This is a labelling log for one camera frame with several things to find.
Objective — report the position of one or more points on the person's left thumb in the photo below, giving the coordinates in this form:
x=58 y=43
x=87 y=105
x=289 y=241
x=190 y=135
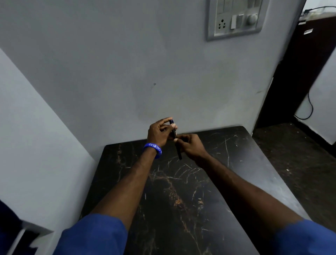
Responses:
x=170 y=128

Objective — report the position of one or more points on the dark wooden cabinet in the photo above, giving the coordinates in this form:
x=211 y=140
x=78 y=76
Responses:
x=294 y=71

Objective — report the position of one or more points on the person's right fingers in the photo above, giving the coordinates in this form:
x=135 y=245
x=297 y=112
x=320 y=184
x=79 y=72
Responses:
x=182 y=140

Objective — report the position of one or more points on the blue rubber wristband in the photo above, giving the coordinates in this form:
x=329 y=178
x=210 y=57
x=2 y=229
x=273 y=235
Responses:
x=153 y=149

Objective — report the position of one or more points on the grey wall switch panel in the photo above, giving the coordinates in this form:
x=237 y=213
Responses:
x=236 y=18

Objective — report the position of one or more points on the black pen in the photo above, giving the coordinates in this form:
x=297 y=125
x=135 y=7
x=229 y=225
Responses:
x=176 y=141

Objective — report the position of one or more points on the blue shirt sleeve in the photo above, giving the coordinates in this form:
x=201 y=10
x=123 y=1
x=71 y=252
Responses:
x=91 y=236
x=305 y=237

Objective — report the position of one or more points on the person's right forearm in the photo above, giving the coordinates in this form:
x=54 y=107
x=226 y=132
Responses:
x=244 y=193

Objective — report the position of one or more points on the person's right hand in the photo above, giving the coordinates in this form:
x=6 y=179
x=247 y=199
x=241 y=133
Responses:
x=193 y=148

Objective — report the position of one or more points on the person's left forearm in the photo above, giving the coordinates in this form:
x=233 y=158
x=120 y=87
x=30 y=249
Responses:
x=126 y=187

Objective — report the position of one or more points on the person's left hand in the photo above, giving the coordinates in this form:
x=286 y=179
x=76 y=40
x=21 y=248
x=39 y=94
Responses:
x=156 y=134

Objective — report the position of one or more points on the blue chair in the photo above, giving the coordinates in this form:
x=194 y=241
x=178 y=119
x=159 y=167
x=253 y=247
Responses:
x=13 y=231

